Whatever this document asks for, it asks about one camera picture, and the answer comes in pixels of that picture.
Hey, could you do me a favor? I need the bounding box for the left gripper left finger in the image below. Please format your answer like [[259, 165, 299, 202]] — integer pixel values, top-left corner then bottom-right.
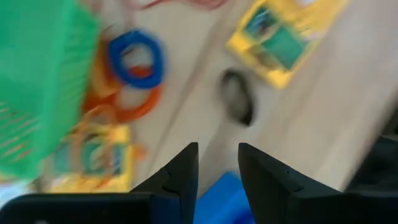
[[129, 142, 200, 224]]

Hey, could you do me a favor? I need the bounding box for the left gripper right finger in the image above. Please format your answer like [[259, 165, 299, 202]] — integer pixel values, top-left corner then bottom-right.
[[238, 142, 343, 224]]

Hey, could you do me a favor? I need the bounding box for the blue plastic basket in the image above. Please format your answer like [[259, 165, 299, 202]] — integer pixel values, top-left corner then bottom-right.
[[194, 170, 256, 224]]

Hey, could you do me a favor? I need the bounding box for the orange spiral wrist coil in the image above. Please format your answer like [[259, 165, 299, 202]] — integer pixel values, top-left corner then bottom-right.
[[88, 40, 121, 100], [82, 67, 163, 124]]

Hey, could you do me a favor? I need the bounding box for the yellow green crayon box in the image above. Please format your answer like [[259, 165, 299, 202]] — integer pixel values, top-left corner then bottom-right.
[[49, 124, 135, 194], [226, 0, 348, 90]]

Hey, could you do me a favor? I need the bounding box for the blue spiral wrist coil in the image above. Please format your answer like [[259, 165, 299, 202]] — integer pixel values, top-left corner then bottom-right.
[[107, 29, 166, 90]]

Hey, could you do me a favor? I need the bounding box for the green plastic basket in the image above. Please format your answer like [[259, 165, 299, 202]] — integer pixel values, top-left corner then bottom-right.
[[0, 0, 102, 183]]

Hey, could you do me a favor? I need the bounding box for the red rubber band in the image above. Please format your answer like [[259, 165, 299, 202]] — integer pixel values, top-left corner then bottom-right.
[[141, 0, 231, 11]]

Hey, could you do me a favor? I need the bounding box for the small black object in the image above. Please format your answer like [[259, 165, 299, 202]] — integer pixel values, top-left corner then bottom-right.
[[219, 68, 255, 128]]

